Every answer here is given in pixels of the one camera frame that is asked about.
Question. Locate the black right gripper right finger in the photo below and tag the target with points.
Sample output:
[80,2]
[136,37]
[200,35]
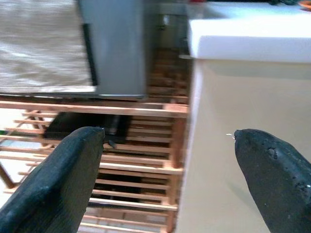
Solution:
[277,184]

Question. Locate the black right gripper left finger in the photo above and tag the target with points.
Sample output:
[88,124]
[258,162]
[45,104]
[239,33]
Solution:
[53,184]

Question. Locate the grey fridge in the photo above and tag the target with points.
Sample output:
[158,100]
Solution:
[116,48]

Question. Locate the black box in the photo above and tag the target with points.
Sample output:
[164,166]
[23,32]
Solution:
[73,121]

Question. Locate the wooden slatted rack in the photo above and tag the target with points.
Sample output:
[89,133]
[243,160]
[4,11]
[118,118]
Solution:
[145,167]

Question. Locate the cream kitchen cabinet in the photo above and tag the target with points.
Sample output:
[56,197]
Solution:
[230,102]

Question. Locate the orange plate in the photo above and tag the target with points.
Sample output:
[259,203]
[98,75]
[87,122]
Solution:
[306,4]

